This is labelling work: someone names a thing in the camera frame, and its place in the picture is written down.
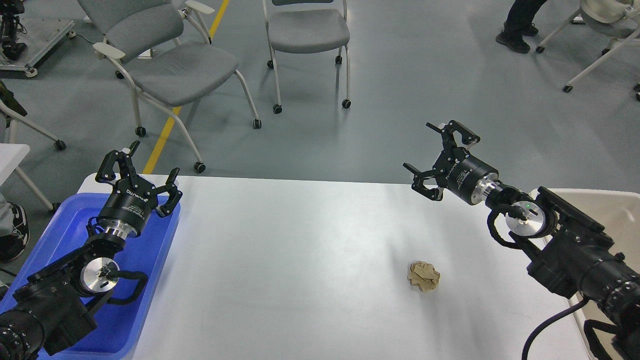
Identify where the white chair leg left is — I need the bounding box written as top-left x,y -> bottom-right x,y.
0,81 -> 67,151

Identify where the brown paper ball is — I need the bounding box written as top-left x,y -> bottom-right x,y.
407,260 -> 441,292

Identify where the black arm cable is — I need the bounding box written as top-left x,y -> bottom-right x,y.
521,297 -> 591,360

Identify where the beige plastic bin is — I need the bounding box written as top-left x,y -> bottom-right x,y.
550,188 -> 640,360

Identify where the grey chair with armrests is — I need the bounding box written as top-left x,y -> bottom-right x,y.
79,0 -> 262,174

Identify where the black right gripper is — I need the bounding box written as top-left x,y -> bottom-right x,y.
403,120 -> 499,205

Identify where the black shoe left edge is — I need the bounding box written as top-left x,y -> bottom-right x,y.
0,202 -> 30,264

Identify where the grey chair centre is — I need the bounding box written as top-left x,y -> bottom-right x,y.
262,0 -> 352,114

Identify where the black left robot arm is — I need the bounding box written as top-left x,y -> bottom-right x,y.
1,141 -> 183,360

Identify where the metal cart platform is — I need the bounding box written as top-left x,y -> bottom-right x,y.
0,0 -> 76,78

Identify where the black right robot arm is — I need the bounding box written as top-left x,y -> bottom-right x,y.
403,120 -> 640,360

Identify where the person in dark trousers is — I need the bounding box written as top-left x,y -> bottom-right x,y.
494,0 -> 546,54

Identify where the blue plastic tray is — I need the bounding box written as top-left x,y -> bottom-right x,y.
0,193 -> 181,360

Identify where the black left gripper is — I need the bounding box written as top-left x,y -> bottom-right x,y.
94,140 -> 183,239

